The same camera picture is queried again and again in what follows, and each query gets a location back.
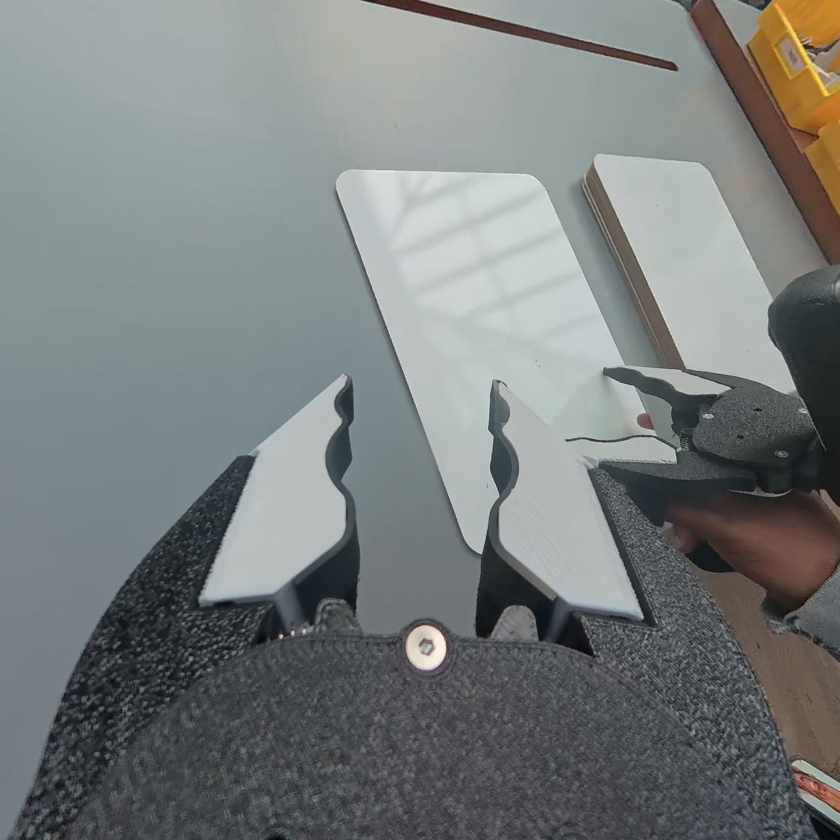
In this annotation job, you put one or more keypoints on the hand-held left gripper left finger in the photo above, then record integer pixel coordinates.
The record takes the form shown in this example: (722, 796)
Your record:
(275, 525)

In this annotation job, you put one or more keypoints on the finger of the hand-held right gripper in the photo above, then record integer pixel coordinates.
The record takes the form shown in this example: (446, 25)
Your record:
(649, 476)
(663, 400)

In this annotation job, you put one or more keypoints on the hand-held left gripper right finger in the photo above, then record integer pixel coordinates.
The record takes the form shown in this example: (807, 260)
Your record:
(564, 538)

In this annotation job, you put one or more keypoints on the stack of white boards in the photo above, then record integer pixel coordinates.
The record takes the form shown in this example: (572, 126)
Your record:
(689, 249)

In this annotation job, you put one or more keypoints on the white rounded board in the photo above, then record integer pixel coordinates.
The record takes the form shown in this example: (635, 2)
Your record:
(472, 295)

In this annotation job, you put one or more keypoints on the person's right hand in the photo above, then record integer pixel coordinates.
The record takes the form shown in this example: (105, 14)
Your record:
(774, 538)

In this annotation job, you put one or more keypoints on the yellow parts bins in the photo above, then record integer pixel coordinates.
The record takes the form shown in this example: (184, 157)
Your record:
(754, 92)

